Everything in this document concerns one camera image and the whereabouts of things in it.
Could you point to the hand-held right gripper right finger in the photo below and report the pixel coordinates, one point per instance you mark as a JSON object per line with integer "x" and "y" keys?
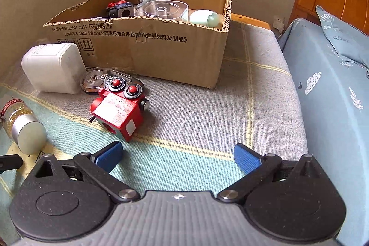
{"x": 245, "y": 158}

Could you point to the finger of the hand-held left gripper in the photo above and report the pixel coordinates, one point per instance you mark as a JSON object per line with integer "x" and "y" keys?
{"x": 10, "y": 163}

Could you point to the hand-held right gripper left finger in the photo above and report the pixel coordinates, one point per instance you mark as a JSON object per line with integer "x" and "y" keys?
{"x": 111, "y": 155}

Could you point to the gold capsule pill bottle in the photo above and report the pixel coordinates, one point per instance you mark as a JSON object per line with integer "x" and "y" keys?
{"x": 23, "y": 127}

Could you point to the brown cardboard box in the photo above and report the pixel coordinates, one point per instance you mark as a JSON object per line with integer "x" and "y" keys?
{"x": 173, "y": 61}

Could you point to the mint green white case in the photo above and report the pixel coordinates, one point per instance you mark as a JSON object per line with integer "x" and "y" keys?
{"x": 203, "y": 18}

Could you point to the black toy train car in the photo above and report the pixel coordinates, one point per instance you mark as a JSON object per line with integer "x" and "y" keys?
{"x": 121, "y": 9}

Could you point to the clear plastic lidded container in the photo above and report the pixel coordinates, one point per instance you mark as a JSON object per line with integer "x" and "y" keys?
{"x": 161, "y": 11}

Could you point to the checked grey green blanket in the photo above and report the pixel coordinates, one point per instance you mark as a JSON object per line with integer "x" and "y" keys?
{"x": 216, "y": 113}

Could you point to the clear correction tape dispenser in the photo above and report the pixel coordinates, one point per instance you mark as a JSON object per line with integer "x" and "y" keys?
{"x": 96, "y": 79}

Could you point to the bed with blue sheet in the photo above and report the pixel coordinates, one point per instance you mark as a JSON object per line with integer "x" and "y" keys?
{"x": 331, "y": 119}

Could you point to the white plastic bottle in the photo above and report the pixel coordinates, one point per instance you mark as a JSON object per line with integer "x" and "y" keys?
{"x": 52, "y": 68}

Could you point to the wooden bench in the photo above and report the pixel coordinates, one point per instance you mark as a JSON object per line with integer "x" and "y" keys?
{"x": 253, "y": 22}

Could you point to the blue printed pillow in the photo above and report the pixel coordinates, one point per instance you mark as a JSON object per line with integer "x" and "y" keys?
{"x": 343, "y": 35}

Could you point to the white wall plug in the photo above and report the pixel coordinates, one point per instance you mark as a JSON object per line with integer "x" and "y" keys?
{"x": 278, "y": 22}

